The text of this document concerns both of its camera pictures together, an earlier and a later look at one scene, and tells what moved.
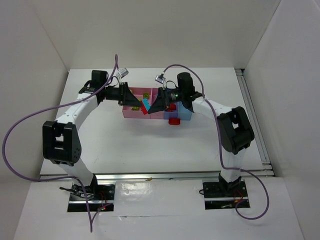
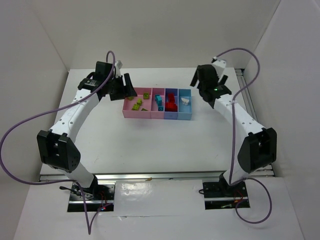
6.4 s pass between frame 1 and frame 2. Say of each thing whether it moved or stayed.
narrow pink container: stayed
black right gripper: moved
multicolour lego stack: moved
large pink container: stayed
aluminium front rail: stayed
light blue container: stayed
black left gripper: moved
